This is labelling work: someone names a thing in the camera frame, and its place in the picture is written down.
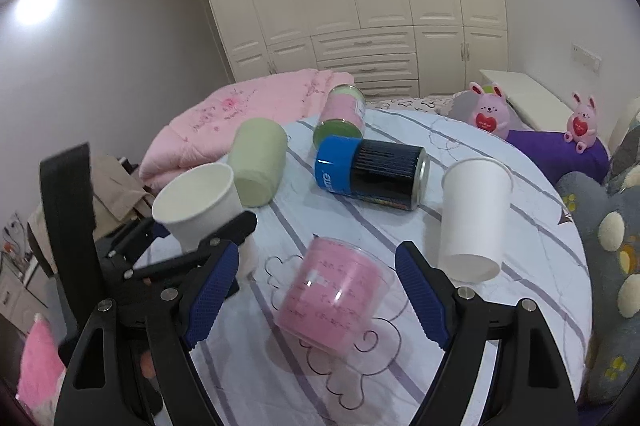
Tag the white paper cup upside down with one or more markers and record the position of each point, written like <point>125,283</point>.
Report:
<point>476,200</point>

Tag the clear jar pink green towel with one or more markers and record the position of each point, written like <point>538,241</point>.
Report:
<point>342,114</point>

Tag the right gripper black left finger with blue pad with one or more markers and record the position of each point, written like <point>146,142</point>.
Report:
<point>166,318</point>

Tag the beige bag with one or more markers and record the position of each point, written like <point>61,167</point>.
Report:
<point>117,196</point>

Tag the blue black can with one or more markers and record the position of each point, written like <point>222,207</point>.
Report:
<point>380,172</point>

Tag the purple cushion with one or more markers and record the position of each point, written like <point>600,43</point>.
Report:
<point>556,158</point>

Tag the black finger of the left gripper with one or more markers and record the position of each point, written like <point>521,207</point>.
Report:
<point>239,230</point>

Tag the pink bunny plush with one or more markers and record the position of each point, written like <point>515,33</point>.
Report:
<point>491,112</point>
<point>582,125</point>

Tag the grey paw print pillow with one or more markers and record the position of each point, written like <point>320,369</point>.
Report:
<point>608,224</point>

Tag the clear cup with pink towel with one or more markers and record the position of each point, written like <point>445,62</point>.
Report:
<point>334,295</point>

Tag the pink fluffy cushion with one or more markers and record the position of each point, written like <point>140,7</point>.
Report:
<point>41,373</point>

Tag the green towel roll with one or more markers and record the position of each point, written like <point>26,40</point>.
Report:
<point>257,157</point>

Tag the white bedside shelf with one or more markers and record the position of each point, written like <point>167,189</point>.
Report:
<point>536,106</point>

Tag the pink bunny plush left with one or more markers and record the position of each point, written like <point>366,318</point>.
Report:
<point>491,112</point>

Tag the pink bunny plush right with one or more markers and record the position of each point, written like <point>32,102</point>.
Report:
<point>582,125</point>

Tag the grey plush cushion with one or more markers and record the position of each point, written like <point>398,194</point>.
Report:
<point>464,103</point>

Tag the white wall socket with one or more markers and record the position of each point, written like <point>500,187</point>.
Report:
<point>586,59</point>

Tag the white paper cup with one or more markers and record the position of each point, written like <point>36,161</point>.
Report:
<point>197,203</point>
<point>476,200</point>

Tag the pink folded quilt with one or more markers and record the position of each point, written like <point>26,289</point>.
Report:
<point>205,132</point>

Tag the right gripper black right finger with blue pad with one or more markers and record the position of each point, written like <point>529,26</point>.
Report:
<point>529,385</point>

